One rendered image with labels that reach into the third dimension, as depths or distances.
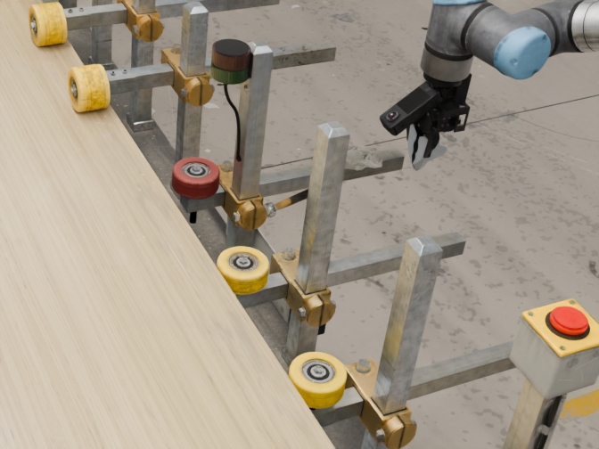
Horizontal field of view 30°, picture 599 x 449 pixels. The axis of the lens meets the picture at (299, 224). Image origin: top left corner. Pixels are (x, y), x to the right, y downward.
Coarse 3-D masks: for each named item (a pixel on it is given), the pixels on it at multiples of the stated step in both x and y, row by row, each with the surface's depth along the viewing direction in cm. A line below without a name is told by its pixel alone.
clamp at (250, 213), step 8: (224, 176) 194; (232, 176) 195; (224, 184) 192; (232, 192) 191; (224, 200) 194; (232, 200) 190; (240, 200) 189; (248, 200) 190; (256, 200) 190; (224, 208) 194; (232, 208) 191; (240, 208) 189; (248, 208) 188; (256, 208) 189; (264, 208) 190; (232, 216) 192; (240, 216) 189; (248, 216) 189; (256, 216) 190; (264, 216) 190; (240, 224) 192; (248, 224) 190; (256, 224) 191
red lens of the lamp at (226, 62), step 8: (240, 40) 174; (216, 56) 171; (224, 56) 170; (240, 56) 170; (248, 56) 172; (216, 64) 172; (224, 64) 171; (232, 64) 171; (240, 64) 171; (248, 64) 173
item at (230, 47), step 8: (224, 40) 174; (232, 40) 174; (216, 48) 171; (224, 48) 172; (232, 48) 172; (240, 48) 172; (248, 48) 172; (232, 56) 170; (248, 80) 176; (224, 88) 176; (248, 88) 176; (232, 104) 178; (240, 128) 182; (240, 136) 183; (240, 160) 185
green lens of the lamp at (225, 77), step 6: (210, 66) 174; (210, 72) 174; (216, 72) 172; (222, 72) 172; (228, 72) 171; (234, 72) 172; (240, 72) 172; (246, 72) 173; (216, 78) 173; (222, 78) 172; (228, 78) 172; (234, 78) 172; (240, 78) 173; (246, 78) 174; (228, 84) 173; (234, 84) 173
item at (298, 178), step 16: (384, 160) 206; (400, 160) 208; (272, 176) 198; (288, 176) 198; (304, 176) 199; (352, 176) 205; (224, 192) 193; (272, 192) 198; (192, 208) 191; (208, 208) 193
